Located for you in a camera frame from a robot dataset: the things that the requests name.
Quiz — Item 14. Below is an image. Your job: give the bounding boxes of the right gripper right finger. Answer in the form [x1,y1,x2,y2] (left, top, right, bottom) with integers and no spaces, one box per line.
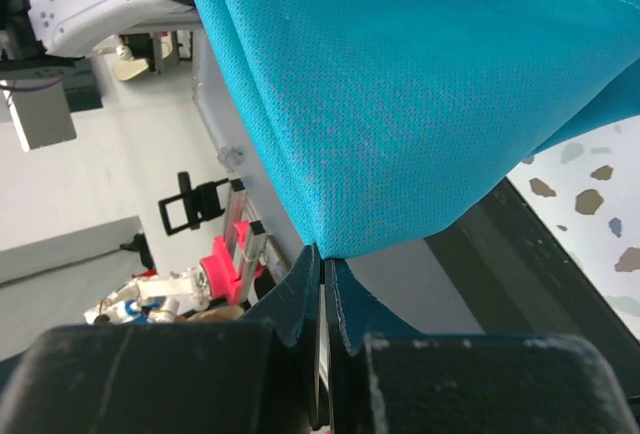
[323,259,639,433]

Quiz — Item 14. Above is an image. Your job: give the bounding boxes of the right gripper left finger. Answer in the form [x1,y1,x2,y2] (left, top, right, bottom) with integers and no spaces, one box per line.
[1,246,323,433]

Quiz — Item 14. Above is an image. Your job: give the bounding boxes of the teal t-shirt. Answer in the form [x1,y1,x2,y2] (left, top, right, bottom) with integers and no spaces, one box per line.
[194,0,639,258]

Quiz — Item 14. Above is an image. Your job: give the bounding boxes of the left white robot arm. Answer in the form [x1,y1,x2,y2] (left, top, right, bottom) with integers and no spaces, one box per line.
[1,0,200,81]

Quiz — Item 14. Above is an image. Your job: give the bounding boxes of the pink plastic clamp part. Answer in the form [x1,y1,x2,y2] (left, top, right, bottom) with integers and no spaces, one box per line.
[200,221,267,305]

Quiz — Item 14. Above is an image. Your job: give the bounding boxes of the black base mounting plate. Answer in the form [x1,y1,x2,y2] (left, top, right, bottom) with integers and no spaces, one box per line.
[425,180,636,341]

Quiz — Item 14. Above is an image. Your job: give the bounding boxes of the aluminium rail frame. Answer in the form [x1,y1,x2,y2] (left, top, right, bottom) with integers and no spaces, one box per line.
[223,178,279,305]

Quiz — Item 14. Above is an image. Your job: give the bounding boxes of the black bracket on rail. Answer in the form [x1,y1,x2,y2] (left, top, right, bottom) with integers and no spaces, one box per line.
[158,171,229,236]

